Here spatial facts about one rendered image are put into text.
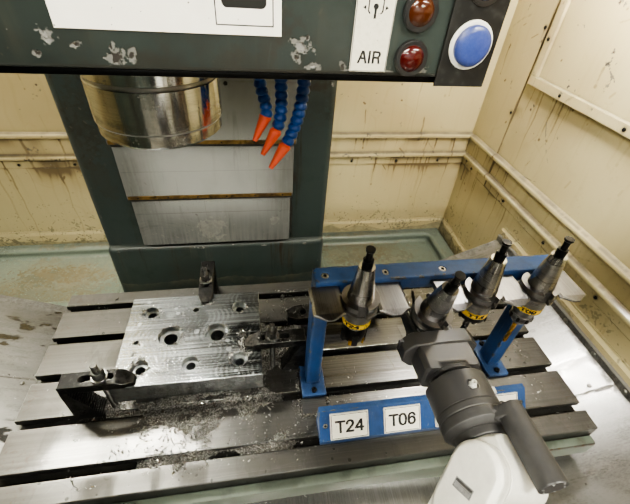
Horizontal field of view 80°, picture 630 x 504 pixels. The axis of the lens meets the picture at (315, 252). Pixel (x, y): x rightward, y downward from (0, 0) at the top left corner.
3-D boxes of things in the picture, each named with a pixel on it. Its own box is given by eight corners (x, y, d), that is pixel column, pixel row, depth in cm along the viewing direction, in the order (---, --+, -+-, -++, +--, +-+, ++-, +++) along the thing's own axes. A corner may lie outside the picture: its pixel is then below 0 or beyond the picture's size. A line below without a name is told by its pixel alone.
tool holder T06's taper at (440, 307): (438, 294, 61) (454, 271, 56) (453, 317, 59) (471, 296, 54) (415, 302, 60) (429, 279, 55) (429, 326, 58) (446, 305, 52)
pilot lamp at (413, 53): (422, 74, 31) (429, 44, 29) (396, 74, 30) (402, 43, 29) (419, 72, 31) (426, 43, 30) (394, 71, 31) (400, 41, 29)
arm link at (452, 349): (480, 317, 58) (524, 387, 49) (460, 354, 64) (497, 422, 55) (403, 323, 56) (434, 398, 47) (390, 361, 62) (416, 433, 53)
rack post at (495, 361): (507, 376, 89) (571, 289, 70) (487, 378, 88) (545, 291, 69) (487, 341, 96) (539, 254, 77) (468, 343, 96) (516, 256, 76)
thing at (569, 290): (589, 301, 66) (591, 298, 66) (563, 304, 65) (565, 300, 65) (563, 274, 71) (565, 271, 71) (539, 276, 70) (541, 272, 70)
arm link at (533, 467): (466, 433, 56) (506, 522, 48) (423, 419, 51) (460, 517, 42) (532, 397, 52) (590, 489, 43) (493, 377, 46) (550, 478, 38)
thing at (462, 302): (475, 311, 63) (476, 307, 62) (445, 313, 62) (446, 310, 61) (456, 281, 68) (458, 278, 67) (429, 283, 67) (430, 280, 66)
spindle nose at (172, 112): (211, 101, 59) (201, 12, 51) (236, 144, 48) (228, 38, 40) (98, 109, 54) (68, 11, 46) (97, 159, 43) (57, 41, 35)
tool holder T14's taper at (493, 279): (486, 276, 67) (500, 248, 62) (503, 294, 64) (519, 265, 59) (465, 281, 66) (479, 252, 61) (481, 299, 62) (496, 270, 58)
